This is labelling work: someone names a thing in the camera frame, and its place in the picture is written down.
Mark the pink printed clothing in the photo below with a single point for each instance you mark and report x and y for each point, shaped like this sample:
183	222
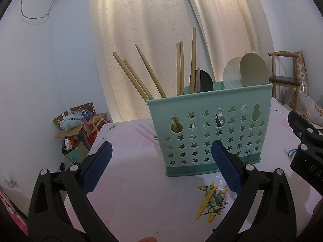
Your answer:
11	211

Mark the wooden chair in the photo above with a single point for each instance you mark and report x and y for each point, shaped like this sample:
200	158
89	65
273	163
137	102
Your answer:
285	79

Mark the person's left hand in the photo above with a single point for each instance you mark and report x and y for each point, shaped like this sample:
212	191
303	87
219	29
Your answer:
149	239

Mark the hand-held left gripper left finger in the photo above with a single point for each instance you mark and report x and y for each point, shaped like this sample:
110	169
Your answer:
99	166

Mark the floral printed sheet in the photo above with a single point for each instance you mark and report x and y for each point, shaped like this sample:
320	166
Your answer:
301	68

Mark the white plastic ladle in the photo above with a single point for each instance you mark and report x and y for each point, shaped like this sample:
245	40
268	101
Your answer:
253	68

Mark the white scalloped rice paddle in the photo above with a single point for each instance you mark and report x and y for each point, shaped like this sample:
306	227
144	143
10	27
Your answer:
231	75

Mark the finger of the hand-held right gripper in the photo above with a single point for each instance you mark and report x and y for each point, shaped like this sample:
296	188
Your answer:
305	128

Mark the light blue plastic bag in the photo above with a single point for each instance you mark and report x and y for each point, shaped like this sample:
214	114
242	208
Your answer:
70	123

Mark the bundle of wooden chopsticks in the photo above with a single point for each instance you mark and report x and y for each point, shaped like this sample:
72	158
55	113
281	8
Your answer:
150	71

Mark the green star-cutout utensil holder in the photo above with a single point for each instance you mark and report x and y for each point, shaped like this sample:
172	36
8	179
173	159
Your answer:
161	121

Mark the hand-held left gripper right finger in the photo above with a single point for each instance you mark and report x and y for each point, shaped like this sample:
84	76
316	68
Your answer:
227	166

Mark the clear bag with blue contents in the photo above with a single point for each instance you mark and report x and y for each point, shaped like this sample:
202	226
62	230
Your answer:
84	112

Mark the white wall outlet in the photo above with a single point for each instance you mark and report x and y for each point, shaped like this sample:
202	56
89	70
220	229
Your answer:
10	180

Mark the cream patterned curtain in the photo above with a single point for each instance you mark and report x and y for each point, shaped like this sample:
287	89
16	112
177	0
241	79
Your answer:
151	17

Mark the cardboard box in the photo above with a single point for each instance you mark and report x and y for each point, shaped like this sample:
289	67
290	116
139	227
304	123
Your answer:
68	133

